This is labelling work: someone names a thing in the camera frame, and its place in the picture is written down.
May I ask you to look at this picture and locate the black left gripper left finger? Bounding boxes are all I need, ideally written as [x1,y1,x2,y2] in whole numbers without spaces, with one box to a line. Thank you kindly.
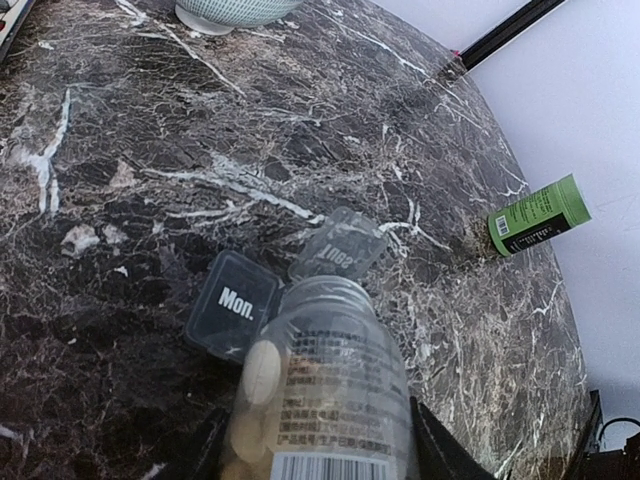
[154,408,230,480]

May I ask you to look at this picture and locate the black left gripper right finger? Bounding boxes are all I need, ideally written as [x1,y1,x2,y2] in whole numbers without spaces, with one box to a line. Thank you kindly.
[410,397,495,480]

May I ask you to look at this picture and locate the clear bottle yellow capsules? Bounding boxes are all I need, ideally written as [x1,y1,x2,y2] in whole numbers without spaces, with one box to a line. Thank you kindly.
[218,276,413,479]

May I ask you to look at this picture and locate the clear weekly pill organizer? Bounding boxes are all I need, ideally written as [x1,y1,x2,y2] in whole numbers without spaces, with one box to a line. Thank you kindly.
[184,207,387,364]

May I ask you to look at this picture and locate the green lid pill bottle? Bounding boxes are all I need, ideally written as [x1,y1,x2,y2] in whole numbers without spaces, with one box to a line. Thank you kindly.
[487,174,592,257]

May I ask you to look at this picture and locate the light blue ribbed bowl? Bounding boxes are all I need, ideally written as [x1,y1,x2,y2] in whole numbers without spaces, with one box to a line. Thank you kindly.
[174,0,303,36]

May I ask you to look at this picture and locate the square floral ceramic plate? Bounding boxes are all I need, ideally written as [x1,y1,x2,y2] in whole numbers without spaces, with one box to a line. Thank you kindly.
[0,0,35,62]

